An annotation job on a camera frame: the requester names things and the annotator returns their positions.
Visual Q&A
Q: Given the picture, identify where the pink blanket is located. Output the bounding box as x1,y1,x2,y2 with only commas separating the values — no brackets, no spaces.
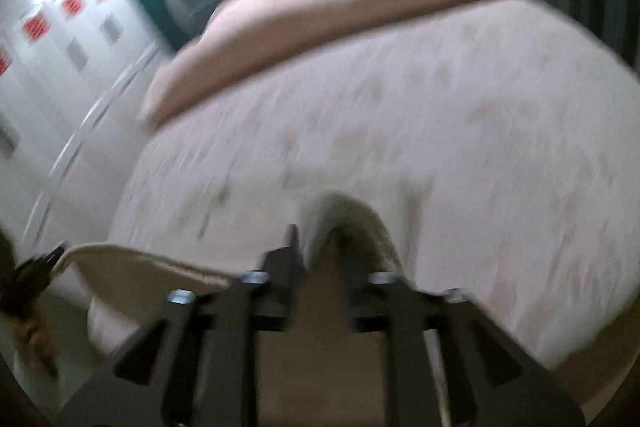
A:
140,0,521,131

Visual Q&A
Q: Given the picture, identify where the white wardrobe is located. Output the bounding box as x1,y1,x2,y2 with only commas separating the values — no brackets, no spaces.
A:
0,0,174,258

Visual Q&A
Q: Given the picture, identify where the white fuzzy blanket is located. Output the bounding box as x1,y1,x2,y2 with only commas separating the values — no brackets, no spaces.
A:
107,0,640,374

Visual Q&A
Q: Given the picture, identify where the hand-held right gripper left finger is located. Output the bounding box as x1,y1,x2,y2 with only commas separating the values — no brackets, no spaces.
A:
57,223,310,427

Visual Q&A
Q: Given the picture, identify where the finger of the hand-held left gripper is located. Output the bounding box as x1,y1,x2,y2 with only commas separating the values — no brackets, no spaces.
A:
15,242,69,294

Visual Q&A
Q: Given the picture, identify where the white fleece garment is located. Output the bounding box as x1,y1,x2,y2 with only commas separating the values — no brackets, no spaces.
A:
57,191,453,427

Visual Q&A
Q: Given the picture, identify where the person's left hand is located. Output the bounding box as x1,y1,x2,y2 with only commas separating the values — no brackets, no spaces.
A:
7,309,60,380

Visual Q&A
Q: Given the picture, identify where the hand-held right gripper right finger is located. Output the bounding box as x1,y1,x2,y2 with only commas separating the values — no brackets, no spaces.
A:
342,232,587,427

